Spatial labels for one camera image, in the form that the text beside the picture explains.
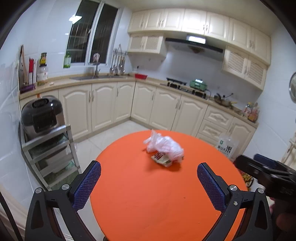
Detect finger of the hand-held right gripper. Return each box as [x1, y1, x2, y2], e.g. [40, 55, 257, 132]
[235, 155, 289, 183]
[254, 154, 296, 172]

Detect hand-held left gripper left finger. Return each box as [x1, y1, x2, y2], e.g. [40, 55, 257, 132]
[25, 160, 102, 241]

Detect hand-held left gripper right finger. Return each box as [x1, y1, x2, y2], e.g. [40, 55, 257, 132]
[197, 163, 274, 241]

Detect white wrapper red print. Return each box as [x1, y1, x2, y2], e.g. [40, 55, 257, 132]
[151, 152, 173, 168]

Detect pink clear plastic bag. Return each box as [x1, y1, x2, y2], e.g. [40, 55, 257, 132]
[143, 130, 185, 162]

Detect person's right hand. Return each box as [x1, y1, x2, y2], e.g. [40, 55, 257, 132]
[269, 199, 296, 234]

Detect gold patterned package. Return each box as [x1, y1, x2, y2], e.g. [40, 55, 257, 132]
[242, 173, 255, 191]

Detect clear rice bag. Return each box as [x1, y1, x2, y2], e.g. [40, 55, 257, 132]
[217, 133, 238, 161]

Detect metal shelf cart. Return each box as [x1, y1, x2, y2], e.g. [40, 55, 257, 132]
[20, 124, 82, 186]

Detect metal wok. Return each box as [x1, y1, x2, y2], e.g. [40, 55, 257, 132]
[213, 93, 233, 108]

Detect round metal lid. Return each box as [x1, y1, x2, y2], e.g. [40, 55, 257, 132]
[289, 72, 296, 103]

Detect black rice cooker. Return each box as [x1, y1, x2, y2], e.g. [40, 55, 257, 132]
[21, 95, 65, 141]

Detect cream base cabinets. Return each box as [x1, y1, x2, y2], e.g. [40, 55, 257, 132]
[19, 75, 259, 153]

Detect large lattice door cabinet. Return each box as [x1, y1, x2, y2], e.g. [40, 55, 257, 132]
[222, 45, 269, 91]

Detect green electric pot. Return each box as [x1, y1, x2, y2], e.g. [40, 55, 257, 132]
[190, 79, 208, 91]

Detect gas stove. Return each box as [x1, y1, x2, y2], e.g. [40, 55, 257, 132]
[160, 82, 207, 99]

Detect steel double sink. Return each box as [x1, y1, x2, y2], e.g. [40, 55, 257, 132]
[70, 75, 126, 81]

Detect black grill pan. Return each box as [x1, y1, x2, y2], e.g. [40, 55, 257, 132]
[166, 77, 187, 84]

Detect purple knife rack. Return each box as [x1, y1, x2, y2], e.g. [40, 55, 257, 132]
[20, 57, 37, 93]

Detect large clear jar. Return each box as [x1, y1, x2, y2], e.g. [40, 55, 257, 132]
[36, 65, 49, 86]

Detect green label bottle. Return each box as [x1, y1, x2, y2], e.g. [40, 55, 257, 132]
[63, 51, 72, 69]

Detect black range hood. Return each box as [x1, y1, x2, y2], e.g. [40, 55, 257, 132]
[165, 34, 224, 54]

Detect wooden cutting board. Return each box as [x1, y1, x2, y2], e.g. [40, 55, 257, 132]
[18, 45, 29, 85]

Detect sliding window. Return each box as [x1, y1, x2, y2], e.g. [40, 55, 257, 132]
[65, 0, 119, 65]

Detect small lattice door cabinet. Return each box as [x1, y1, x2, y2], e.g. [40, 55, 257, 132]
[127, 33, 168, 61]

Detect cream door handle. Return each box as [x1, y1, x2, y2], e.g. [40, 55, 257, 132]
[281, 133, 296, 164]

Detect wall utensil rack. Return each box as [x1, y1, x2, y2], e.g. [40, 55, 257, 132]
[111, 44, 128, 57]

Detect cream upper wall cabinets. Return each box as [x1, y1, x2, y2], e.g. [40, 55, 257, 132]
[127, 8, 271, 65]

